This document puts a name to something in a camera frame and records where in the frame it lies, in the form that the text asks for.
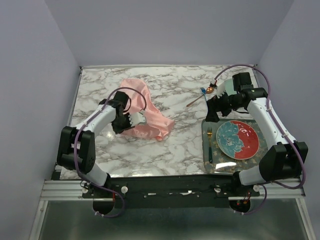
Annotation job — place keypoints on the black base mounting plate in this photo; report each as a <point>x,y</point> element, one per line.
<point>127,191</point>

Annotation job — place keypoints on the gold fork green handle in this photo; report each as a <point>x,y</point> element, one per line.
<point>209,136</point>

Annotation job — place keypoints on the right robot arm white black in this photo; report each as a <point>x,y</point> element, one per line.
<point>285,157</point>

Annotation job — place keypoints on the red and teal plate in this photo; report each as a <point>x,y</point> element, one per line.
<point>237,140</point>

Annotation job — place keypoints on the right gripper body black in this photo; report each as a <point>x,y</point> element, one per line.
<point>226,103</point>

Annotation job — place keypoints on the blue handled utensil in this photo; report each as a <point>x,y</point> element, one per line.
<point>203,91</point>

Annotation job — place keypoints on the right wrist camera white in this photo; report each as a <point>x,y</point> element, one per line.
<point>220,89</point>

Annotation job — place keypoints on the mint green floral plate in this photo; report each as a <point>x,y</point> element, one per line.
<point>229,87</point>

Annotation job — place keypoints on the green floral serving tray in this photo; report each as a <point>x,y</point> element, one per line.
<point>222,164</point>

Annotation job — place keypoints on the pink cloth napkin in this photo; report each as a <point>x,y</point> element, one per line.
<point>158,126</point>

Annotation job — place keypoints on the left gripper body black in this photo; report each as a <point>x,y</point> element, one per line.
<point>121,124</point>

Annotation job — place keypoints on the aluminium frame rail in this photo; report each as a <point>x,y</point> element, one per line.
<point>69,190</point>

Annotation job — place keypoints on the copper spoon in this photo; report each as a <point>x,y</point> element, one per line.
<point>209,90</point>

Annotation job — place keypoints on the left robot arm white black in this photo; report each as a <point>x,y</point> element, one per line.
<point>77,148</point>

